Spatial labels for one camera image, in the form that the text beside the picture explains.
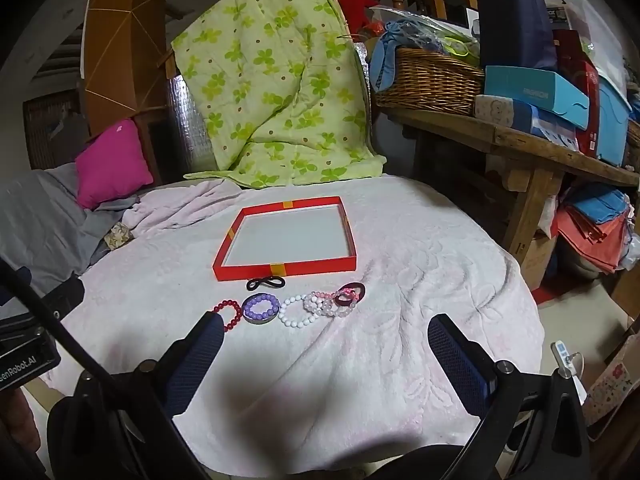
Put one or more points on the white remote control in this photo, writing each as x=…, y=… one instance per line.
x=562, y=360

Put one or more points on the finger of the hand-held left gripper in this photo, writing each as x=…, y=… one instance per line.
x=65, y=297

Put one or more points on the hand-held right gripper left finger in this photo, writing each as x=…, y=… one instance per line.
x=197, y=357

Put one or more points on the red cloth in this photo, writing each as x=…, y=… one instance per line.
x=355, y=7

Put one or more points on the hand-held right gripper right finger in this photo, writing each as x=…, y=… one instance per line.
x=456, y=360

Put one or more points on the silver foil sheet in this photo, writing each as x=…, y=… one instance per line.
x=192, y=130

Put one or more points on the green floral quilt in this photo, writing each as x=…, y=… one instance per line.
x=280, y=85

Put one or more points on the grey cloth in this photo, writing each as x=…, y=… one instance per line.
x=40, y=220

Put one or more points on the white and blue box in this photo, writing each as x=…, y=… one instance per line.
x=505, y=112

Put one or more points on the brown folded board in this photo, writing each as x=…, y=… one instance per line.
x=122, y=35

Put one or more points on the small patterned pouch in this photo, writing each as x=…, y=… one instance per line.
x=117, y=236

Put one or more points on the wooden bench table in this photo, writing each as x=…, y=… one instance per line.
x=530, y=152

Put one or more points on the blue plastic bin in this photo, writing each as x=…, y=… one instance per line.
x=614, y=125

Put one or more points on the stack of folded cloth bags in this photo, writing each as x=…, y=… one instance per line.
x=595, y=220

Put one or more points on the magenta pillow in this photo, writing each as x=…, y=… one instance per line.
x=112, y=165

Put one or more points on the light blue cardboard box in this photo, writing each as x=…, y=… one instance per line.
x=535, y=92

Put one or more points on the floral paper bag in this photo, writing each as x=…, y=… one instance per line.
x=612, y=390

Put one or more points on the red shallow tray box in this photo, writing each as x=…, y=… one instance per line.
x=285, y=262

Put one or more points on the blue cloth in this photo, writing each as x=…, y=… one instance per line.
x=385, y=60

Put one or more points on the navy blue bag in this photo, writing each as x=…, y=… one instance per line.
x=517, y=25

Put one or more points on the wicker basket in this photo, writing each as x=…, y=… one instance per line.
x=430, y=80

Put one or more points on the brown wicker chair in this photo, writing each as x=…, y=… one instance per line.
x=50, y=130

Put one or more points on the silver bangle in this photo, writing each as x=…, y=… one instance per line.
x=260, y=321

